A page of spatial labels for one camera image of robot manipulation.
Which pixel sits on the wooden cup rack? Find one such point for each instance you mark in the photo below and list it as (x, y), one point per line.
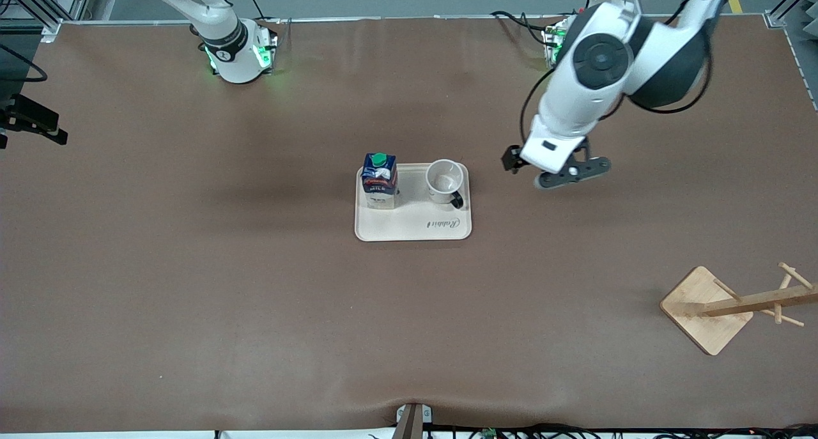
(703, 311)

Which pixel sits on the cream plastic tray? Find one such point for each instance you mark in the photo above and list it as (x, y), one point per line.
(415, 225)

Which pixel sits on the aluminium frame post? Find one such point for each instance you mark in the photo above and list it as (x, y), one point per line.
(52, 29)
(774, 18)

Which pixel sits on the blue milk carton green cap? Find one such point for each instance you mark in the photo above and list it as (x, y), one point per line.
(379, 183)

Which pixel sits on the brown table mat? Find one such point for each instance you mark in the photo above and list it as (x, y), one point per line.
(255, 298)

